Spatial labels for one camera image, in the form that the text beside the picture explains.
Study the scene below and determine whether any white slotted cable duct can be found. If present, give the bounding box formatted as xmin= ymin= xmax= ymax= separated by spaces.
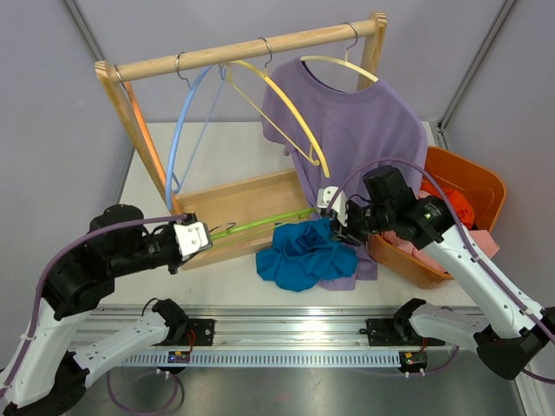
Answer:
xmin=121 ymin=350 xmax=401 ymax=368

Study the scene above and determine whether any green plastic hanger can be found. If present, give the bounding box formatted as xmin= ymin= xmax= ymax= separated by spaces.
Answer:
xmin=210 ymin=207 xmax=317 ymax=247

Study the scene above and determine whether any purple t-shirt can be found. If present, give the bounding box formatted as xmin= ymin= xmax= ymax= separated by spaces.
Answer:
xmin=262 ymin=58 xmax=428 ymax=290

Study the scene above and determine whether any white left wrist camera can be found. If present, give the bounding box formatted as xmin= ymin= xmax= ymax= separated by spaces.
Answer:
xmin=173 ymin=221 xmax=213 ymax=262

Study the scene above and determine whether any orange laundry basket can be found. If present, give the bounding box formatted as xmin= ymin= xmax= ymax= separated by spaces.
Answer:
xmin=369 ymin=147 xmax=506 ymax=289

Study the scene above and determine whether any light blue plastic hanger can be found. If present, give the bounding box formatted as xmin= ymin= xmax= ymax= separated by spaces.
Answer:
xmin=165 ymin=50 xmax=229 ymax=213

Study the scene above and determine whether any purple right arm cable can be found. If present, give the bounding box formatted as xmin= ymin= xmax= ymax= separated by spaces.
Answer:
xmin=324 ymin=159 xmax=555 ymax=385

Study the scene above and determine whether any wooden clothes rack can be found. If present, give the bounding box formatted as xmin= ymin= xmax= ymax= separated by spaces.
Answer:
xmin=95 ymin=12 xmax=388 ymax=270

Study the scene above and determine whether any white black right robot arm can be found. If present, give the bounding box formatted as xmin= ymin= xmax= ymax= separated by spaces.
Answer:
xmin=317 ymin=159 xmax=554 ymax=380

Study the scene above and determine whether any blue t-shirt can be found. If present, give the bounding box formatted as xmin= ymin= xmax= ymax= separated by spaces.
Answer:
xmin=255 ymin=218 xmax=358 ymax=292

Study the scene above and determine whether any orange t-shirt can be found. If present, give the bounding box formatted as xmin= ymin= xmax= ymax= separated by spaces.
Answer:
xmin=419 ymin=179 xmax=475 ymax=230

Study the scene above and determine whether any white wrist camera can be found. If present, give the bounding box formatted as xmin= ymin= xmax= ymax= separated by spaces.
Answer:
xmin=173 ymin=221 xmax=213 ymax=262
xmin=316 ymin=186 xmax=348 ymax=226

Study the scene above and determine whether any orange plastic hanger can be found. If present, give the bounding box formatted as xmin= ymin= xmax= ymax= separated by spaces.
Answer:
xmin=114 ymin=65 xmax=166 ymax=191

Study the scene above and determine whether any pink t-shirt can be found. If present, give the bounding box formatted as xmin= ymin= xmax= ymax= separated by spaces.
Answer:
xmin=381 ymin=227 xmax=500 ymax=275

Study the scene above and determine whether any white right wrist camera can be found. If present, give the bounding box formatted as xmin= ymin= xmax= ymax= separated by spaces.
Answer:
xmin=316 ymin=186 xmax=348 ymax=226

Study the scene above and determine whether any yellow plastic hanger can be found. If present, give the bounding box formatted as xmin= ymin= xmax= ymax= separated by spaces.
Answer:
xmin=222 ymin=37 xmax=330 ymax=178

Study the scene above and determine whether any cream plastic hanger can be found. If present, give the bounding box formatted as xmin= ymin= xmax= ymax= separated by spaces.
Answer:
xmin=300 ymin=23 xmax=378 ymax=82

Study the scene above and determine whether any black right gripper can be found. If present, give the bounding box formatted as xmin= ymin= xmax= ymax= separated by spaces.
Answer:
xmin=330 ymin=200 xmax=395 ymax=247

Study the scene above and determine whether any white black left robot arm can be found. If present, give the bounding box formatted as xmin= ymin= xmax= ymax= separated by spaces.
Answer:
xmin=1 ymin=205 xmax=211 ymax=415

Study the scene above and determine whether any aluminium mounting rail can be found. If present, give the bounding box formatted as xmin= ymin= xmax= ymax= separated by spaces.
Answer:
xmin=73 ymin=302 xmax=486 ymax=350

